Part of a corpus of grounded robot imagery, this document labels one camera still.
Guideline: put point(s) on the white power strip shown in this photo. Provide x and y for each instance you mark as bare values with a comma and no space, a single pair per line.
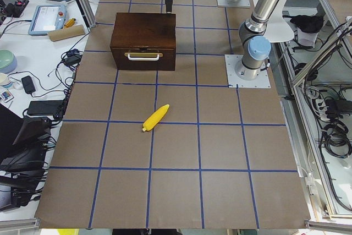
320,109

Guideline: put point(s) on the near blue teach pendant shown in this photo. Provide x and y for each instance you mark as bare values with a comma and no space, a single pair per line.
47,18

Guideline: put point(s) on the cardboard tube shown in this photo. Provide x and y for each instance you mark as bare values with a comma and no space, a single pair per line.
66,33

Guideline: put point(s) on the black power brick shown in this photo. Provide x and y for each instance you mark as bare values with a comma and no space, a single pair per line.
43,107

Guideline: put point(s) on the white chair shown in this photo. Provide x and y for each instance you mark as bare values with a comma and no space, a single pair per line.
278,30

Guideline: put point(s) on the white paper cup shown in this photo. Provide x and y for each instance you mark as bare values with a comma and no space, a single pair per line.
5,81

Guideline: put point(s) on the yellow toy corn cob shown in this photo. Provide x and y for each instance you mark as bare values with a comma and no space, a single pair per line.
155,118

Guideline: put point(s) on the dark wooden drawer box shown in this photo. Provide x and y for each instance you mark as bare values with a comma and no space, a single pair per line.
144,30

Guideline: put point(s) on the green bowl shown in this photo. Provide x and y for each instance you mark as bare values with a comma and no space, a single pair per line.
8,61

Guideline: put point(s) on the black cloth on bucket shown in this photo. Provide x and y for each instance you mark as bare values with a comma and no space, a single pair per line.
308,24

